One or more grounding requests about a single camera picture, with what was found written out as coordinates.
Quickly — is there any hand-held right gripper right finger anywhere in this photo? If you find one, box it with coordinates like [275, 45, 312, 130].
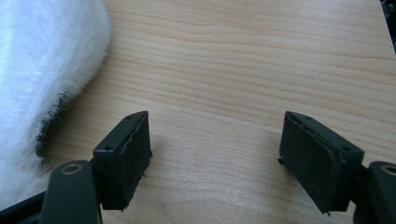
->
[277, 110, 365, 216]

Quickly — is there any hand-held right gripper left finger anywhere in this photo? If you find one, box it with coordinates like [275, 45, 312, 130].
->
[92, 110, 153, 212]

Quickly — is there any white fluffy plush item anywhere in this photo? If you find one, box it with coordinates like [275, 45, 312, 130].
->
[0, 0, 113, 211]

